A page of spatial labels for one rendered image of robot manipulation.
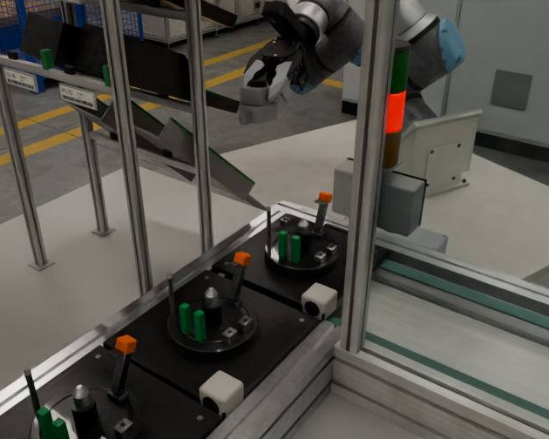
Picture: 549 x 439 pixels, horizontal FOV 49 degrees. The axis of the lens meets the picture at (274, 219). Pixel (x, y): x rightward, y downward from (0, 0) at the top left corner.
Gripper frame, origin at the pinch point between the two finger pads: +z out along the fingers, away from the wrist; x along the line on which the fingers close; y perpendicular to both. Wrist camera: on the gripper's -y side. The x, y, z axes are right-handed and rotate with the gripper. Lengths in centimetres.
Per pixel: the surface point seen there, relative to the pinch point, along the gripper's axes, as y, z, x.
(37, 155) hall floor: 157, -93, 261
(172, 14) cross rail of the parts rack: -15.4, -0.5, 11.1
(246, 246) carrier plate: 22.9, 18.1, 1.4
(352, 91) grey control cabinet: 222, -242, 110
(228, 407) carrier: 9, 51, -17
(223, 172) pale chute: 16.4, 6.4, 10.1
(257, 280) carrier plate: 19.9, 26.1, -6.0
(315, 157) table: 60, -38, 18
